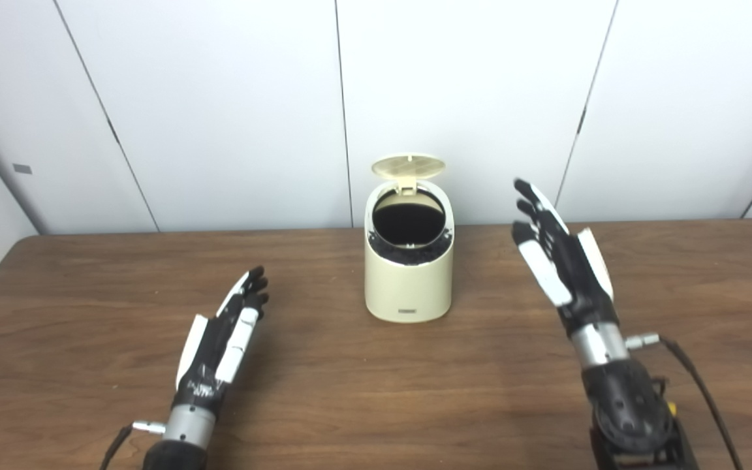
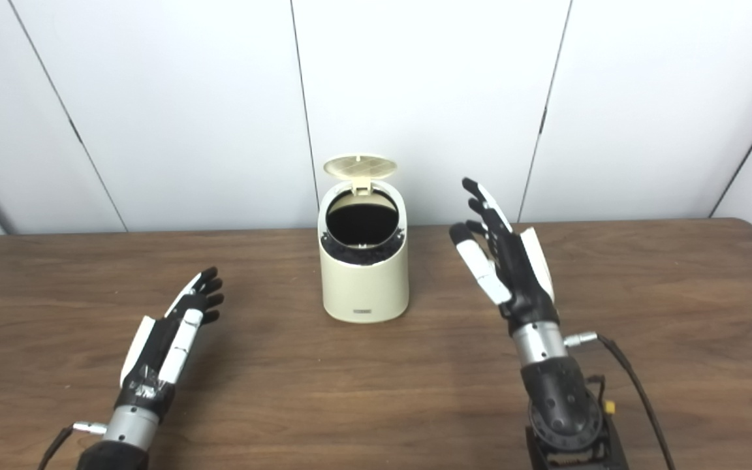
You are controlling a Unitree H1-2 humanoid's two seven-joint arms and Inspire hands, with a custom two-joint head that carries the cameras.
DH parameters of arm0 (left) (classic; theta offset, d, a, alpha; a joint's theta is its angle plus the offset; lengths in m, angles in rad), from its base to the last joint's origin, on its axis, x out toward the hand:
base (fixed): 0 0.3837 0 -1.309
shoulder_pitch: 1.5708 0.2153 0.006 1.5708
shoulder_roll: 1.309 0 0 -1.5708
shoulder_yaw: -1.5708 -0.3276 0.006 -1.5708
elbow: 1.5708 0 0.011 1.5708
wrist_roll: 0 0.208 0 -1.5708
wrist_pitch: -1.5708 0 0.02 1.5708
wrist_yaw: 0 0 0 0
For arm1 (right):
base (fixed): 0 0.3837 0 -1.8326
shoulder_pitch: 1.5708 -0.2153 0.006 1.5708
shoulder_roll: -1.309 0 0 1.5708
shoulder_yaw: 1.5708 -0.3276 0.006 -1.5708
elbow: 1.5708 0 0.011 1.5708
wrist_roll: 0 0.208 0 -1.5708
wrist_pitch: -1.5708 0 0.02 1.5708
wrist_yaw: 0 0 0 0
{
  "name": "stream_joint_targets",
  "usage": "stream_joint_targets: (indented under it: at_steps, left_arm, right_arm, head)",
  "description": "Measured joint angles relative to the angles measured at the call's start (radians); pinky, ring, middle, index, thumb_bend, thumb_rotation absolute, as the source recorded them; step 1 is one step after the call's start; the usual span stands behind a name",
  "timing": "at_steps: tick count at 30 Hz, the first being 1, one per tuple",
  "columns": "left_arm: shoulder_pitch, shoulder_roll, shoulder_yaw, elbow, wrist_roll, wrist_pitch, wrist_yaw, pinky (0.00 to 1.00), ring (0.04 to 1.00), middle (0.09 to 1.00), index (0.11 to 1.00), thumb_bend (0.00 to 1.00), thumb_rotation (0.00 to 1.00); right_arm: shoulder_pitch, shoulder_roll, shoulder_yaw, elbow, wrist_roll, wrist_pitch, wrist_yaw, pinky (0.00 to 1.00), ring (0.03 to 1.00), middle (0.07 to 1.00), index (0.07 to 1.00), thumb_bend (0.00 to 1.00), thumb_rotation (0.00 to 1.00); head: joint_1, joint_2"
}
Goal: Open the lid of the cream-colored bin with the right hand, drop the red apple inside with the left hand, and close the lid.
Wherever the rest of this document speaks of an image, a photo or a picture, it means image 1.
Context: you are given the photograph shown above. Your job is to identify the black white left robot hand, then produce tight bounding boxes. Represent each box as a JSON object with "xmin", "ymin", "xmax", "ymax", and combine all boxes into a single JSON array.
[{"xmin": 175, "ymin": 266, "xmax": 270, "ymax": 412}]

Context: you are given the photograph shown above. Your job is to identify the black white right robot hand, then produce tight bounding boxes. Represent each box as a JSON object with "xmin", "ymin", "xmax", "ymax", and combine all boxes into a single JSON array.
[{"xmin": 512, "ymin": 179, "xmax": 618, "ymax": 337}]

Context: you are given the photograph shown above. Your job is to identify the cream round bin lid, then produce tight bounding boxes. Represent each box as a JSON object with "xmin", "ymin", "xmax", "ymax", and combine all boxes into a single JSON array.
[{"xmin": 371, "ymin": 153, "xmax": 447, "ymax": 193}]

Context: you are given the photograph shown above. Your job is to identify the cream-colored bin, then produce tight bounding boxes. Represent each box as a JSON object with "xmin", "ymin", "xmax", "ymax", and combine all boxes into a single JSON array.
[{"xmin": 364, "ymin": 180, "xmax": 455, "ymax": 323}]

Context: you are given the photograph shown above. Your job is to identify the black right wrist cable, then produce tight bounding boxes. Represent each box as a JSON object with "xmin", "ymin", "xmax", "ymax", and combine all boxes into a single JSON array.
[{"xmin": 625, "ymin": 333, "xmax": 744, "ymax": 470}]

